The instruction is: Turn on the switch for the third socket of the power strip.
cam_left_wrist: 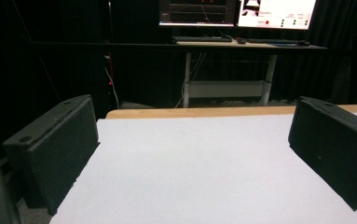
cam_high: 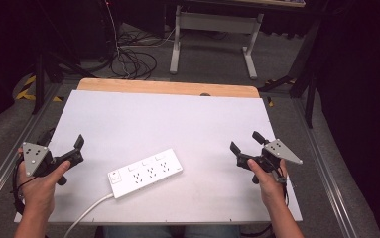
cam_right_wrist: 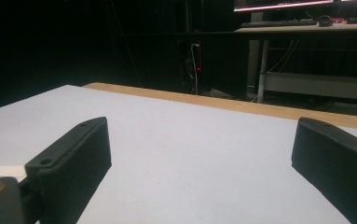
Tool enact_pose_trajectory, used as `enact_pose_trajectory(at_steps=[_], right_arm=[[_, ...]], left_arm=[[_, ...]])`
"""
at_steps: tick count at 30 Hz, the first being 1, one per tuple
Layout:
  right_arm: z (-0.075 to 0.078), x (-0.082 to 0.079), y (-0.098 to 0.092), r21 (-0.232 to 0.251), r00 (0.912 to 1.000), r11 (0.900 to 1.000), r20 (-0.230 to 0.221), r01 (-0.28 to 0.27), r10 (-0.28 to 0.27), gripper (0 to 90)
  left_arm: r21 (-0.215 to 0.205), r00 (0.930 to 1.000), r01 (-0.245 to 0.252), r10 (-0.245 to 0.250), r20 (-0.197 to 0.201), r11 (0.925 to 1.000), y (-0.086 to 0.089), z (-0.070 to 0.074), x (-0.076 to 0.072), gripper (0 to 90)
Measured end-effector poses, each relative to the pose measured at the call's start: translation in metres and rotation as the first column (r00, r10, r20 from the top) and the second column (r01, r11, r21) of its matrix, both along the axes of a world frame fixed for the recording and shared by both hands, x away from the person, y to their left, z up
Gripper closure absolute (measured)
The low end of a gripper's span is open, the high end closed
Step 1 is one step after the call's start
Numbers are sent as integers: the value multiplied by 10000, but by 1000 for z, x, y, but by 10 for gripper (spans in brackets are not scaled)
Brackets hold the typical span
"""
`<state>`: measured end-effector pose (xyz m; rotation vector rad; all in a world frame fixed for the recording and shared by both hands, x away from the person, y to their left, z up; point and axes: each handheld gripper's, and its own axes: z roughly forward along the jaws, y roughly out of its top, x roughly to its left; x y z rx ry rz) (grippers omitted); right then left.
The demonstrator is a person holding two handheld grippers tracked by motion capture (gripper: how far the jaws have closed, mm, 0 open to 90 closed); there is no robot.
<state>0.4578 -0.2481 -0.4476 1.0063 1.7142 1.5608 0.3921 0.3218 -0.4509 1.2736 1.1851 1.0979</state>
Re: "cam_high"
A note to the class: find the white power strip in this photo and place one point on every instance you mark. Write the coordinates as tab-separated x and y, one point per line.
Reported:
146	172

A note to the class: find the person's left hand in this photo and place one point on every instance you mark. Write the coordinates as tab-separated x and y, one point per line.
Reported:
40	188

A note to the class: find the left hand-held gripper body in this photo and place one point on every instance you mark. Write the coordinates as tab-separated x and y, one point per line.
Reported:
35	158

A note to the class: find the yellow black floor tape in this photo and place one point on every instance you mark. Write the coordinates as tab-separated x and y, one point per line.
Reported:
28	91

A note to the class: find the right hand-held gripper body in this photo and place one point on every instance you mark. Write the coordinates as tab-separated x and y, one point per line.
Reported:
281	152

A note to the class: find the person's right hand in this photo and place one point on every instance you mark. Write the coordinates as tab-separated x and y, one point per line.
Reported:
270	185

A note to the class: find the white board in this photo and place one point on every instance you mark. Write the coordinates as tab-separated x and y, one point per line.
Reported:
164	125

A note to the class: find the black metal stand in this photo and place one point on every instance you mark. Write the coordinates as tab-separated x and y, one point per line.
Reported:
40	72
305	82

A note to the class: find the white desk frame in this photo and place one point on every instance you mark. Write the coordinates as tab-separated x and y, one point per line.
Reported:
210	23

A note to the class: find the aluminium rail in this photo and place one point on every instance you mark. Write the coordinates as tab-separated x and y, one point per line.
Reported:
15	148
323	165

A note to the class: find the wooden table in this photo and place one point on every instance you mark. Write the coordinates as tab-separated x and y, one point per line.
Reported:
164	87

